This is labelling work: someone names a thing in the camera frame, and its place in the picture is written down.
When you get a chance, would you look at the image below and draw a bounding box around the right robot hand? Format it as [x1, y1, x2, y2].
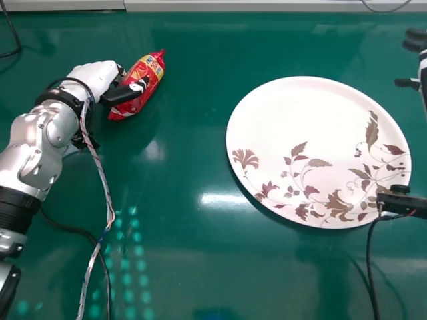
[395, 28, 427, 114]

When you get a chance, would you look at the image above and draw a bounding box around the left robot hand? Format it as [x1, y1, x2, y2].
[35, 59, 148, 113]

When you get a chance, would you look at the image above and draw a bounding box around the red biscuit packet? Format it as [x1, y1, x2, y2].
[107, 49, 167, 123]

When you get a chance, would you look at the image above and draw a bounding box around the plate with brown leaf pattern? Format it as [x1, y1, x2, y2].
[226, 76, 412, 230]

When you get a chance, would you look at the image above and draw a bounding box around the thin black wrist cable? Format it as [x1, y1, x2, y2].
[45, 77, 98, 116]

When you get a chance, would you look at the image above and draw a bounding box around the grey looped cable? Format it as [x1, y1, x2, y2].
[361, 0, 414, 11]

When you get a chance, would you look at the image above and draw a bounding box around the black cable on table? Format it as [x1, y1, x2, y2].
[0, 0, 21, 59]

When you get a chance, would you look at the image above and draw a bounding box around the white and red braided cable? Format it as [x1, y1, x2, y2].
[75, 98, 116, 320]

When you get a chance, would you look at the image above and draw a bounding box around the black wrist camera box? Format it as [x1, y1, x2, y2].
[376, 184, 427, 221]

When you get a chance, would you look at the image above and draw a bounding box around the white cable duct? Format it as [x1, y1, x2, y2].
[0, 0, 427, 17]

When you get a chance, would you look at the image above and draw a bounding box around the black camera cable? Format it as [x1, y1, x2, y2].
[366, 215, 396, 320]

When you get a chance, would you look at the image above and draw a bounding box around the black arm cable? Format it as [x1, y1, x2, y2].
[39, 208, 113, 320]

